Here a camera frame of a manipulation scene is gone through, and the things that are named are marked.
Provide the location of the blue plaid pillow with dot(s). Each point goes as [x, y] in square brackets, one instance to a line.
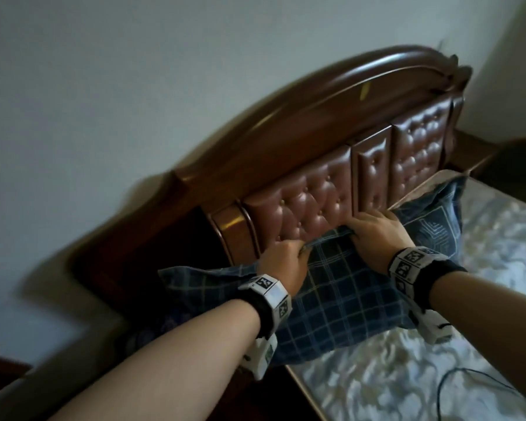
[346, 302]

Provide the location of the white marker wrist tracker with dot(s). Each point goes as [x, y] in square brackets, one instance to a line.
[410, 267]
[271, 295]

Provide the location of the brown wooden bed frame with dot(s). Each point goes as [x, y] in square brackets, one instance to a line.
[285, 398]

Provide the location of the grey patterned mattress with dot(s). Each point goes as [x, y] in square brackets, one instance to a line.
[477, 280]

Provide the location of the person's right thumb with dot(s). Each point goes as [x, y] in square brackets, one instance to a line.
[354, 232]

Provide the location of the person's right forearm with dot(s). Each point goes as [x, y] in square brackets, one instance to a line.
[495, 320]

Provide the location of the person's left hand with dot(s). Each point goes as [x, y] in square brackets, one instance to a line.
[282, 267]

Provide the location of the brown tufted wooden headboard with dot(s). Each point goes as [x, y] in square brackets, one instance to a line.
[315, 140]

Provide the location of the person's right hand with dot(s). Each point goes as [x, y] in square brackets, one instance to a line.
[379, 243]

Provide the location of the dark wooden bedside table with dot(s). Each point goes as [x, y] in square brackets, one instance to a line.
[504, 164]

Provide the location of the person's left forearm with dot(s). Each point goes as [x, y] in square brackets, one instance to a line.
[171, 366]

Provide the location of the person's left thumb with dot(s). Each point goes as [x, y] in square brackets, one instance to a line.
[303, 254]

